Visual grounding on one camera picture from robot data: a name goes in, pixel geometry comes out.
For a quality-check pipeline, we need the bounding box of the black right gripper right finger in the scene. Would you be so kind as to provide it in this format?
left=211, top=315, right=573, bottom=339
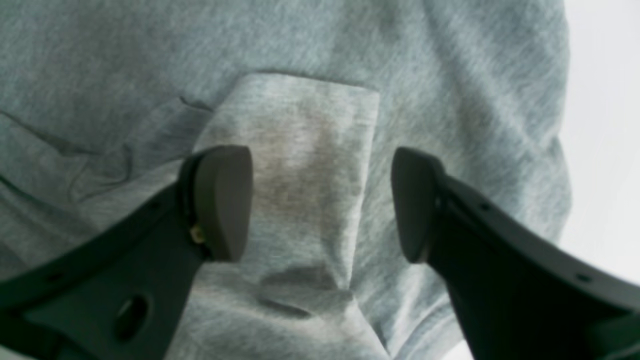
left=391, top=146, right=640, bottom=360

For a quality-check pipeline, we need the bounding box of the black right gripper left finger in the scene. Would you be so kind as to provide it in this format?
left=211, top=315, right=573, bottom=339
left=0, top=145, right=254, bottom=360

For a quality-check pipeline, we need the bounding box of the grey T-shirt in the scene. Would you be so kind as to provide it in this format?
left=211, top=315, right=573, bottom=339
left=0, top=0, right=571, bottom=360

